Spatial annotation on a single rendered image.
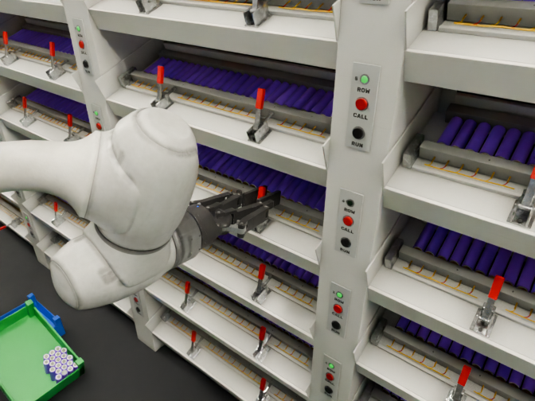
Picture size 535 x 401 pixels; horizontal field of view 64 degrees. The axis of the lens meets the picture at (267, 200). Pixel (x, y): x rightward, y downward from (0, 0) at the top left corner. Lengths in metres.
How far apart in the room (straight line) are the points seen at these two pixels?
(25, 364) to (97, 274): 1.08
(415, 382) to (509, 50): 0.59
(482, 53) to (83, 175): 0.47
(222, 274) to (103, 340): 0.72
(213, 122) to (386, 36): 0.40
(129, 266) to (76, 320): 1.21
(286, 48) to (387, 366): 0.61
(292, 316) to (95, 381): 0.80
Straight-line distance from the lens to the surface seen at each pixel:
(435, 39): 0.60
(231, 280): 1.04
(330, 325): 0.87
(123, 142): 0.47
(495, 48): 0.58
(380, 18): 0.59
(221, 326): 1.20
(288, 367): 1.11
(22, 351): 1.65
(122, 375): 1.55
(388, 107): 0.61
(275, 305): 0.98
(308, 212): 0.84
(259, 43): 0.71
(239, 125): 0.82
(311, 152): 0.72
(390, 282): 0.77
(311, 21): 0.69
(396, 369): 0.90
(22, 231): 2.18
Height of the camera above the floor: 1.18
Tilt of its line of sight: 31 degrees down
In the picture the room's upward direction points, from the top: straight up
